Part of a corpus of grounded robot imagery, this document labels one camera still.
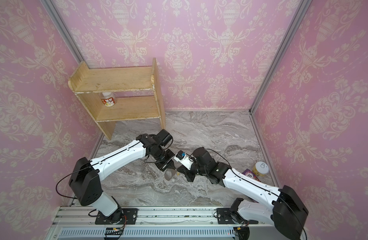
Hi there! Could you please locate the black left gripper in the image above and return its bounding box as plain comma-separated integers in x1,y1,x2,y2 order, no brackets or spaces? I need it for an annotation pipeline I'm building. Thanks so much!
151,145,178,171

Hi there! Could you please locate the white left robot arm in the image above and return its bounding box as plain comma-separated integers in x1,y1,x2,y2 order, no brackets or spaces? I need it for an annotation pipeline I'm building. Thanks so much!
69,130,175,224

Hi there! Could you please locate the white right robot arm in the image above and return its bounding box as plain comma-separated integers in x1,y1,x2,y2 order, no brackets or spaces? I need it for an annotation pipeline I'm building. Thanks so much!
174,147,309,240

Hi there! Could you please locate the purple candy bag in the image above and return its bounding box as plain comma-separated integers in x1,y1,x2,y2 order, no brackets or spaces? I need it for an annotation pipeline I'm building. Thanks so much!
243,169,261,182

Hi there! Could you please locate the white round jar yellow base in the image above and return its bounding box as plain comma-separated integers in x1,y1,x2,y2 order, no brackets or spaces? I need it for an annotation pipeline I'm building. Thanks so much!
252,161,269,177

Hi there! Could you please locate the small bottle red label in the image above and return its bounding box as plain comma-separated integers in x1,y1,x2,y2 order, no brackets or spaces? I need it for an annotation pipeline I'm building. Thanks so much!
101,92,116,107

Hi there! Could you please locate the wooden two-tier shelf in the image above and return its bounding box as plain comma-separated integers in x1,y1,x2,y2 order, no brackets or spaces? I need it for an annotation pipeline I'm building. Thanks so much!
68,59,166,140

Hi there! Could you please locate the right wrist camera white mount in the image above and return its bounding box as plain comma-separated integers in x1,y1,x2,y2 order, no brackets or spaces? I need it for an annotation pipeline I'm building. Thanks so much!
174,150,194,170

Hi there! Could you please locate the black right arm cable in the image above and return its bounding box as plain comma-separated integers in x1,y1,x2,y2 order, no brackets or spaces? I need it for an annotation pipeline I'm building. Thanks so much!
204,148,308,240

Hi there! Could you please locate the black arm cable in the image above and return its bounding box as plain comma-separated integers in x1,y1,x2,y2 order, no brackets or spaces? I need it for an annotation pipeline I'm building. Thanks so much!
55,167,92,199
204,148,308,240

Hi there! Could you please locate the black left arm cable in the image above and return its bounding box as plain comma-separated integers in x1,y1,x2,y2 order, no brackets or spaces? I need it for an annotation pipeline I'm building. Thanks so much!
55,167,92,199

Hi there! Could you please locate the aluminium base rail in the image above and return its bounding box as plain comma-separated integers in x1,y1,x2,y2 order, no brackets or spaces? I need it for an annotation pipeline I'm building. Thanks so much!
46,205,306,240

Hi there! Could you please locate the aluminium corner wall profile left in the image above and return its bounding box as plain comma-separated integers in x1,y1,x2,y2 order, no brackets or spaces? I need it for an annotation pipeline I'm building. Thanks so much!
40,0,84,63

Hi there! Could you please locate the aluminium corner wall profile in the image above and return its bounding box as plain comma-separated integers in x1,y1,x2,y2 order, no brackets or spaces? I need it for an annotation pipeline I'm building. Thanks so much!
40,0,84,63
250,0,312,115

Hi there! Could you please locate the aluminium corner wall profile right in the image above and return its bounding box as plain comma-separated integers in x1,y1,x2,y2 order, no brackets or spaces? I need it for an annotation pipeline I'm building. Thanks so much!
250,0,312,115

